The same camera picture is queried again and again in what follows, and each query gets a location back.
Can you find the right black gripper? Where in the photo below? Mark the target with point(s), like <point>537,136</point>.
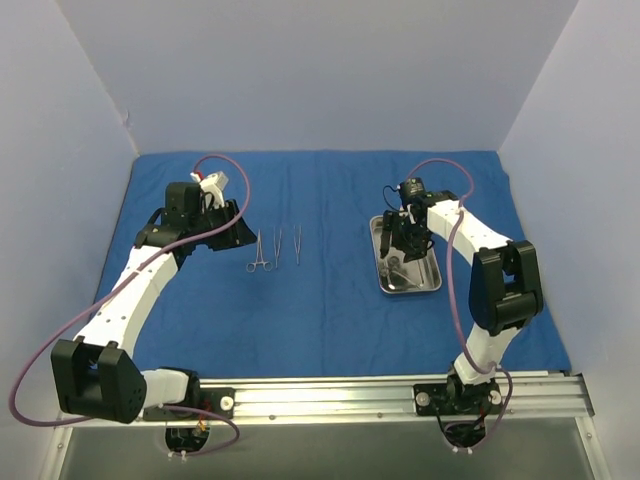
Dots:
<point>400,226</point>

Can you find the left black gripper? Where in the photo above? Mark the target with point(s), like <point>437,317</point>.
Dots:
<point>233,223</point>

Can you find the steel tweezers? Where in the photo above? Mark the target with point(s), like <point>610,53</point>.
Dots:
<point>297,240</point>
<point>277,242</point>

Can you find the steel forceps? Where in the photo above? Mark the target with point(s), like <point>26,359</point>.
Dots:
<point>260,262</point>

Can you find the steel instrument tray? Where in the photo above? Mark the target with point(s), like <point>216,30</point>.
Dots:
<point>426,270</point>

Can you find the blue surgical drape cloth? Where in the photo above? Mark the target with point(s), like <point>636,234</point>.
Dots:
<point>328,316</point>

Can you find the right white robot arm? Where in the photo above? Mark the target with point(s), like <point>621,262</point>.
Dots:
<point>505,291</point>

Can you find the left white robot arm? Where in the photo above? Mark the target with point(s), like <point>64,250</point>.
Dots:
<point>94,373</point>

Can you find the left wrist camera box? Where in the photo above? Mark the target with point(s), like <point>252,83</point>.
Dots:
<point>214,184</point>

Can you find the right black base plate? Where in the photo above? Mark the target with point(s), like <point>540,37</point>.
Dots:
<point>447,399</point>

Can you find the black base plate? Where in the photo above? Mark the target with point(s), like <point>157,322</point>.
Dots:
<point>447,399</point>
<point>219,400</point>

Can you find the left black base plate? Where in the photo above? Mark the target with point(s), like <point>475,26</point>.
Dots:
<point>219,400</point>

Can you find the aluminium front rail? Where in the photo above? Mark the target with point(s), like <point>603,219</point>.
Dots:
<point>526,395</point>

